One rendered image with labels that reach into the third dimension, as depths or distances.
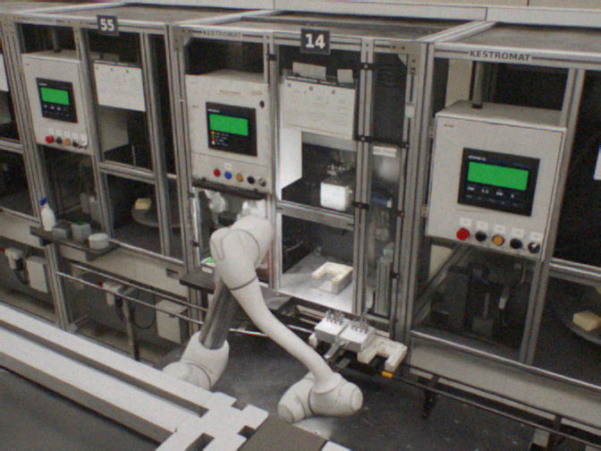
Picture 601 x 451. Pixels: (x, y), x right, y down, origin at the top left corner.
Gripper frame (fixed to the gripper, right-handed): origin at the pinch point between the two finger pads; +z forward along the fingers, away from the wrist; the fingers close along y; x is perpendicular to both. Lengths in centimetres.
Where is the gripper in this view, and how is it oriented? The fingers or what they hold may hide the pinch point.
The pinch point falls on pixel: (344, 353)
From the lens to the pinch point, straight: 243.8
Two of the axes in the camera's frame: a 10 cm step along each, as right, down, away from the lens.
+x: -8.5, -2.1, 4.9
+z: 5.3, -3.4, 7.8
